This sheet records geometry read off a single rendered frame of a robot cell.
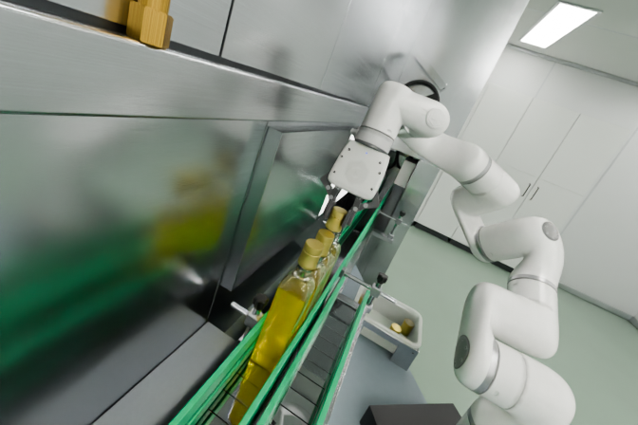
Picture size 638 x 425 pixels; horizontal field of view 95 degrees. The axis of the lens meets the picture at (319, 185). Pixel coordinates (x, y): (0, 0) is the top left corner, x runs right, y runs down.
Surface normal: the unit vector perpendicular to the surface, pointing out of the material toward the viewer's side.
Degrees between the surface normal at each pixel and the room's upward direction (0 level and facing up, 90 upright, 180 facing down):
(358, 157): 73
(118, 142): 90
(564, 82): 90
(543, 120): 90
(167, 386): 0
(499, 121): 90
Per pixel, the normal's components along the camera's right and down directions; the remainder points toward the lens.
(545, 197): -0.35, 0.19
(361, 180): -0.25, -0.05
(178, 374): 0.35, -0.88
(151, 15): 0.58, 0.47
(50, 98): 0.87, 0.43
